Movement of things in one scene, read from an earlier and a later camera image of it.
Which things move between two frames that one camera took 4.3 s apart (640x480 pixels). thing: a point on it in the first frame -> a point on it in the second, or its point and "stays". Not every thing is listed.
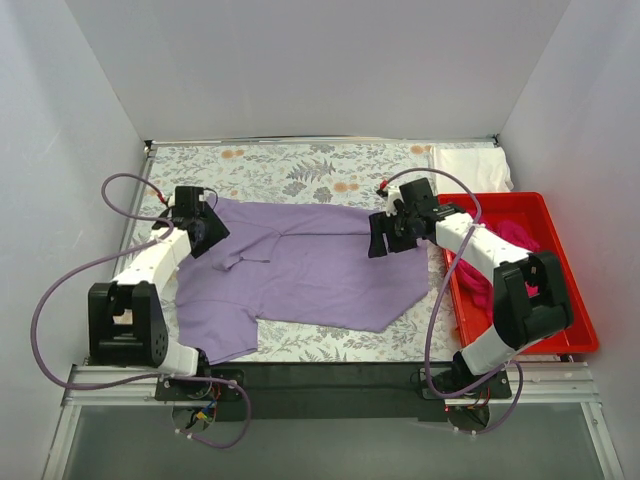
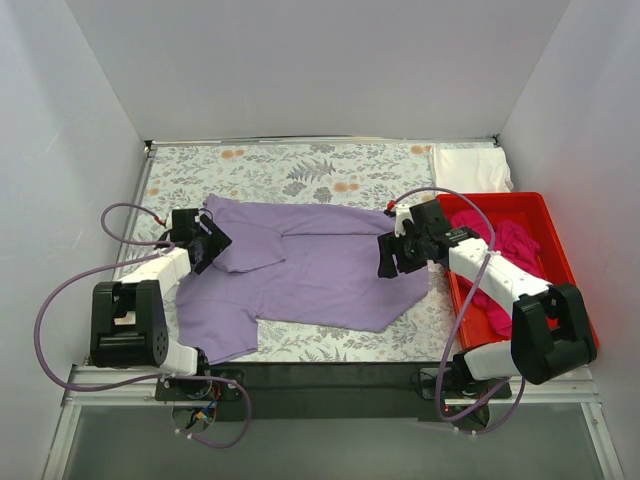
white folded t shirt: (480, 168) stays
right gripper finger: (379, 223) -> (389, 244)
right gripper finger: (401, 238) -> (411, 259)
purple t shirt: (295, 263) stays
